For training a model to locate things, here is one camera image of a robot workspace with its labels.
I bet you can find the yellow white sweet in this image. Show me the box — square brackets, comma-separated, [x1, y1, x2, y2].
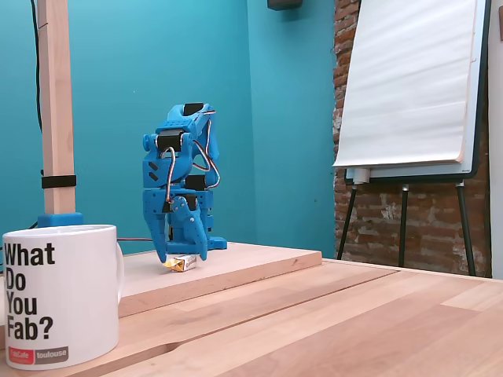
[163, 254, 199, 273]

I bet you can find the white mug with black text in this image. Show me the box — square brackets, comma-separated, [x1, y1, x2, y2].
[2, 224, 126, 371]

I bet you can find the light wooden base board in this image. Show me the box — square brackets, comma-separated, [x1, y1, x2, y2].
[116, 241, 324, 318]

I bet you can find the white roll under flipchart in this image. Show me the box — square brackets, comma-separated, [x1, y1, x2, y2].
[352, 167, 372, 186]

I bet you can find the white flipchart paper pad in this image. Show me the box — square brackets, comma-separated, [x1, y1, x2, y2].
[332, 0, 487, 170]

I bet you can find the dark flipchart easel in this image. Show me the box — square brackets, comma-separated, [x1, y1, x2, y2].
[336, 0, 493, 278]

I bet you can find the gripper servo cable loop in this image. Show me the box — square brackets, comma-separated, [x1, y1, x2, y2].
[163, 146, 178, 206]

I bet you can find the blue post foot bracket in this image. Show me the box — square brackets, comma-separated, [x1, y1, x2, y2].
[37, 211, 84, 229]

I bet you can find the black strap on post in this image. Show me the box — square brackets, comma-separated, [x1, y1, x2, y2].
[41, 175, 78, 190]

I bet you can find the tall wooden post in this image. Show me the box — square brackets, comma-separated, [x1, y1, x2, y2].
[35, 0, 77, 216]

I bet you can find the black cable along post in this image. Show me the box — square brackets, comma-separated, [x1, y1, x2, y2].
[30, 0, 44, 133]

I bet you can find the dark box on wall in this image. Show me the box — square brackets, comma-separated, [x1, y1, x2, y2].
[267, 0, 304, 12]

